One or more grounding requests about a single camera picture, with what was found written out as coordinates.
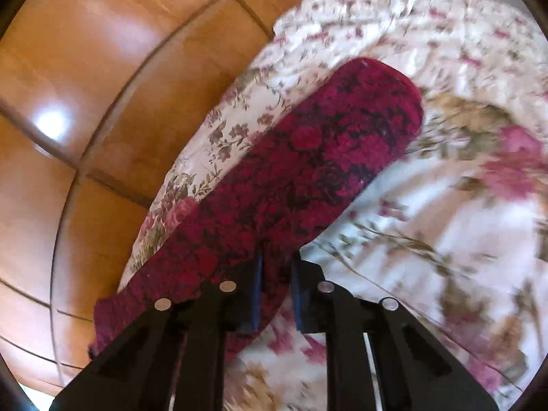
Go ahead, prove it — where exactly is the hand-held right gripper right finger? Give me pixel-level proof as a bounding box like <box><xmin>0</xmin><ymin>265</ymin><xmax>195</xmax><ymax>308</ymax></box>
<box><xmin>291</xmin><ymin>252</ymin><xmax>500</xmax><ymax>411</ymax></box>

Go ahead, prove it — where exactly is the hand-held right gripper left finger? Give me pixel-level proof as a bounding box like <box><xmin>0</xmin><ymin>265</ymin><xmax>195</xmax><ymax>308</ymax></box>
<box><xmin>49</xmin><ymin>250</ymin><xmax>264</xmax><ymax>411</ymax></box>

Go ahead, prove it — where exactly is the dark red knit sweater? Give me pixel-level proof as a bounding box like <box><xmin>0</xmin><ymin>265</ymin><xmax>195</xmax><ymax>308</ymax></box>
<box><xmin>88</xmin><ymin>57</ymin><xmax>424</xmax><ymax>364</ymax></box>

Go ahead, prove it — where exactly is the floral bedspread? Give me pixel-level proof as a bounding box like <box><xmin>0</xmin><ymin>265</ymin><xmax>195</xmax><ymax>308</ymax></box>
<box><xmin>117</xmin><ymin>0</ymin><xmax>548</xmax><ymax>411</ymax></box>

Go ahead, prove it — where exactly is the wooden headboard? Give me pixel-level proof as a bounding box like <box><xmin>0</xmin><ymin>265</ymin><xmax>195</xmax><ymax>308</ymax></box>
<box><xmin>0</xmin><ymin>0</ymin><xmax>343</xmax><ymax>395</ymax></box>

